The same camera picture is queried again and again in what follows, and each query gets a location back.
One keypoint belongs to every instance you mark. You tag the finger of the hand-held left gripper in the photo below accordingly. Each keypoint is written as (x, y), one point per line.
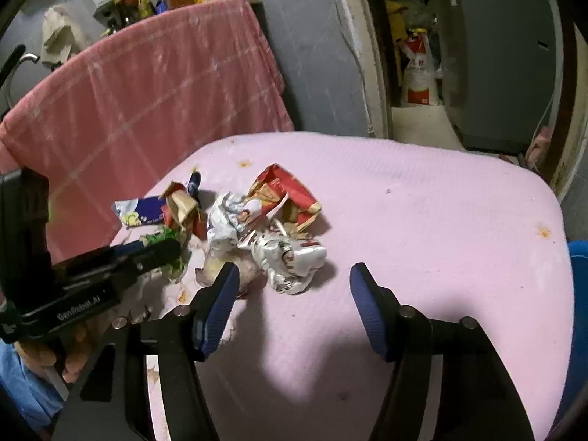
(158, 257)
(128, 248)

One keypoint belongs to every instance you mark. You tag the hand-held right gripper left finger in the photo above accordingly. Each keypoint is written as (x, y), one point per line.
(219, 305)

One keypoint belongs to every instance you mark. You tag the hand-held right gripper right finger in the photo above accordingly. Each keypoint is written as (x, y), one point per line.
(367, 308)

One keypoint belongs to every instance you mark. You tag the green wrapper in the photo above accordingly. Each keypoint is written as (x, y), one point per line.
(167, 234)

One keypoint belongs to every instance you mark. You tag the blue snack packet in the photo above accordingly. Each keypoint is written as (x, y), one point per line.
(147, 209)

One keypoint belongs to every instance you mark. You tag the brown paper wrapper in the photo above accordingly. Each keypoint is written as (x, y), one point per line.
(181, 202)

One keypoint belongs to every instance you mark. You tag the white wrapper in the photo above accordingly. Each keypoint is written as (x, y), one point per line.
(225, 225)

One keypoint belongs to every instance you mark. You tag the dark blue tube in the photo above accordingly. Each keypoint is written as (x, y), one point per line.
(194, 183)

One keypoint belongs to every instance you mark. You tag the silver foil wrapper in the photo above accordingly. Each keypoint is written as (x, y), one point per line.
(298, 257)

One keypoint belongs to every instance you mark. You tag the red snack wrapper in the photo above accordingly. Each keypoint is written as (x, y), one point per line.
(294, 188)

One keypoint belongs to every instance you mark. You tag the person's left forearm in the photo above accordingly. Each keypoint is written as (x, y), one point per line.
(23, 390)

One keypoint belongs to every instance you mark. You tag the person's left hand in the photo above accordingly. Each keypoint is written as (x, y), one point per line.
(73, 353)

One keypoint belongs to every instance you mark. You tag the pink floral cloth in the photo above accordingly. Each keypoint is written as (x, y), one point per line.
(413, 216)

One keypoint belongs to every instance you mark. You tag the red plaid blanket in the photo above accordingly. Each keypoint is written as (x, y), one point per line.
(138, 101)

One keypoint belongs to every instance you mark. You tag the crumpled white cloth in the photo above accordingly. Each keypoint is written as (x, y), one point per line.
(59, 32)

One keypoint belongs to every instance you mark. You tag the blue bin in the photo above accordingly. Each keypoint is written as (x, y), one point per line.
(579, 285)

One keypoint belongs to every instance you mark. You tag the small pink cloth item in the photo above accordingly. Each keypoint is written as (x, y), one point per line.
(540, 147)

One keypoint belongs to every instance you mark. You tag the red and white sack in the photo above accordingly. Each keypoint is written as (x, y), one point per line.
(420, 78)

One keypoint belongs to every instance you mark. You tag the yellow bag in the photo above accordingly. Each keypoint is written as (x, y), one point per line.
(396, 20)

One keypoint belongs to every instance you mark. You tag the beige door frame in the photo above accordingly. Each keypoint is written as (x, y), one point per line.
(367, 78)

